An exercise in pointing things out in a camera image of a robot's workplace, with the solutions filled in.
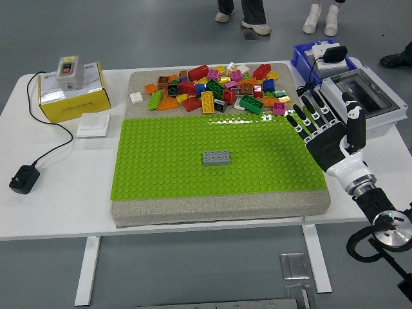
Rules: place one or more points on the black power adapter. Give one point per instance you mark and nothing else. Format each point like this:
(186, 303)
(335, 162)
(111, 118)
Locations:
(24, 179)

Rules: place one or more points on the white table leg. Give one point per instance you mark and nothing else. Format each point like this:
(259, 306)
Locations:
(87, 273)
(317, 257)

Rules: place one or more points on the black small brick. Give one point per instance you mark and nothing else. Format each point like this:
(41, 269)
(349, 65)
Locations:
(220, 105)

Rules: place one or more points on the blue plastic bin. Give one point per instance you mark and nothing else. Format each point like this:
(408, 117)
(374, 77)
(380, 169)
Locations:
(301, 56)

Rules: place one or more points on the grey enclosure with clear lid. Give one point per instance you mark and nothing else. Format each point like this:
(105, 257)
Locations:
(396, 106)

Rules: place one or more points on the green small brick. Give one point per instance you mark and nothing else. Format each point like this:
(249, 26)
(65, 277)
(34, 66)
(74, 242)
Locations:
(280, 93)

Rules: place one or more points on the orange long brick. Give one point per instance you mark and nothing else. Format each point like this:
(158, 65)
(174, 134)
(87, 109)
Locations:
(268, 101)

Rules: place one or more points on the grey-brown foam mat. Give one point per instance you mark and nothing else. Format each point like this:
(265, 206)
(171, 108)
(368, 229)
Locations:
(193, 210)

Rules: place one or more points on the white wall switch plate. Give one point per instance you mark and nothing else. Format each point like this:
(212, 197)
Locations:
(93, 125)

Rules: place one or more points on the grey square floor plate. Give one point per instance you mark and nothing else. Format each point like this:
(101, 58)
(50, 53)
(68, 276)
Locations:
(252, 37)

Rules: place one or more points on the green studded baseplate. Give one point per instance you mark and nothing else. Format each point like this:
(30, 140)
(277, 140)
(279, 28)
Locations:
(161, 154)

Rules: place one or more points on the orange small brick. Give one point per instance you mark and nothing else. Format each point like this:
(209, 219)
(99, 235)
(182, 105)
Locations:
(150, 88)
(173, 78)

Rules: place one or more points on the shiny gold brick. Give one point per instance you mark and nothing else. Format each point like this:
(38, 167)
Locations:
(284, 99)

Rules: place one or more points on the person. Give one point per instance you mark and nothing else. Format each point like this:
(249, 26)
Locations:
(312, 19)
(254, 13)
(394, 59)

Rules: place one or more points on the metal floor plate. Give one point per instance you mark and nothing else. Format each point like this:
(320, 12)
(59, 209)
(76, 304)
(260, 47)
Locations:
(294, 266)

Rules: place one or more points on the dark green long brick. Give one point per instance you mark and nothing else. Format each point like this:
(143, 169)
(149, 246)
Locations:
(251, 103)
(216, 89)

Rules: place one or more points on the black charger plug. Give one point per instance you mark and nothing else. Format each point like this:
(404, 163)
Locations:
(336, 54)

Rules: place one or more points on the yellow long brick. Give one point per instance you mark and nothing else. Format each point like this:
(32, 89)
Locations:
(207, 102)

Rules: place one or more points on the yellow cardboard box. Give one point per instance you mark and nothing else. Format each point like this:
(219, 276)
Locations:
(77, 106)

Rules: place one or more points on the metal floor bracket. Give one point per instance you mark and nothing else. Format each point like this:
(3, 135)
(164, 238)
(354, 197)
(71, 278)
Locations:
(299, 296)

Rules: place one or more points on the white flat tile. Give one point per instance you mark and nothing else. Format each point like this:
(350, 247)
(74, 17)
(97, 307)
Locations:
(242, 68)

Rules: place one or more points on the grey push-button switch box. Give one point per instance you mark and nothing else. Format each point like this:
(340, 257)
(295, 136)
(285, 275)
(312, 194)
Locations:
(70, 72)

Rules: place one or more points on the robot right hand white shell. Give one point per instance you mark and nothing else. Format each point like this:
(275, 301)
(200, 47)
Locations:
(328, 145)

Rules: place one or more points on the brown small brick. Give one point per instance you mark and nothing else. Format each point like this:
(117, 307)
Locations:
(183, 74)

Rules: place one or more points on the white small brick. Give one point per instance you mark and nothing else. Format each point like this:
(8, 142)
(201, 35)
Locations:
(136, 97)
(230, 66)
(237, 104)

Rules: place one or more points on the orange large brick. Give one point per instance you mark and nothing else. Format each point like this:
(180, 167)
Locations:
(168, 103)

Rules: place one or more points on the red long brick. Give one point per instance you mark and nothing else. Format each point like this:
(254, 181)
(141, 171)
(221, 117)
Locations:
(198, 72)
(262, 71)

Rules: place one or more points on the brown orange brick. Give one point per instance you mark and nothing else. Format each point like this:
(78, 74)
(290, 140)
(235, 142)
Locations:
(247, 87)

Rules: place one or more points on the lime green long brick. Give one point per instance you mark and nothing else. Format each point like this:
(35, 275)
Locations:
(154, 100)

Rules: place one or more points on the red small brick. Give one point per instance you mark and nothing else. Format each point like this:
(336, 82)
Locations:
(258, 91)

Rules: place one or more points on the yellow small brick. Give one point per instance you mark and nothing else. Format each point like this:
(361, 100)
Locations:
(181, 98)

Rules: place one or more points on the grey building brick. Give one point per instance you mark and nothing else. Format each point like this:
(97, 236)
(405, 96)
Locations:
(216, 158)

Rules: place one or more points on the metal floor rail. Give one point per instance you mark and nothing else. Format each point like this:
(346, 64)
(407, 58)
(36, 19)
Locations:
(219, 304)

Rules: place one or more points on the white socket block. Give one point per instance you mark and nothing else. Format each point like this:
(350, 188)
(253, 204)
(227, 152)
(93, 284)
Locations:
(331, 67)

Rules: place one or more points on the blue brick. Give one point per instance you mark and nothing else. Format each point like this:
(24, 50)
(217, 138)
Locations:
(200, 90)
(268, 85)

